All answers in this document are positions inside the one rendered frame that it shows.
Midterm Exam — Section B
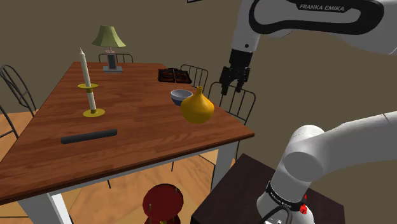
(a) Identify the dark robot stand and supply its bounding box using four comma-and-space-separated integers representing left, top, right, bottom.
190, 153, 346, 224

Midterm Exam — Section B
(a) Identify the red round stool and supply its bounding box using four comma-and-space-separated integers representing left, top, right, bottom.
142, 183, 185, 224

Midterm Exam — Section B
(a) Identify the green shade table lamp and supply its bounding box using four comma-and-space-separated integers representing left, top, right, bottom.
92, 25, 127, 74

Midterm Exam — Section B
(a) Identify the yellow round vase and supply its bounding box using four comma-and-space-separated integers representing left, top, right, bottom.
180, 86, 216, 125

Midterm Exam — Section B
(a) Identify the dark brown tray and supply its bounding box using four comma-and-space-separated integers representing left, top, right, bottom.
157, 67, 193, 85

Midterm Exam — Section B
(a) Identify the white candle in yellow holder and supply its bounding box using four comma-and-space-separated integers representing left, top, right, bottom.
77, 47, 106, 118

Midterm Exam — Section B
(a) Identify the wooden table with white legs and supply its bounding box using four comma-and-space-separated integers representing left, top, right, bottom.
0, 61, 256, 224

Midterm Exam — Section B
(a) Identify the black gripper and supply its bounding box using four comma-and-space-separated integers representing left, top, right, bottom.
219, 48, 253, 96

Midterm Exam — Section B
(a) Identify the black wire chair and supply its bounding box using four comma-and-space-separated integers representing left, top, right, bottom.
98, 53, 134, 64
198, 81, 257, 165
180, 64, 209, 92
0, 64, 38, 118
0, 104, 20, 139

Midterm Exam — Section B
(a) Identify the blue and white bowl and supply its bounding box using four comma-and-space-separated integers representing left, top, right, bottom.
170, 89, 194, 107

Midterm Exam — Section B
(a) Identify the black cylindrical bar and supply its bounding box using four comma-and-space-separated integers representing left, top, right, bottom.
60, 129, 118, 145

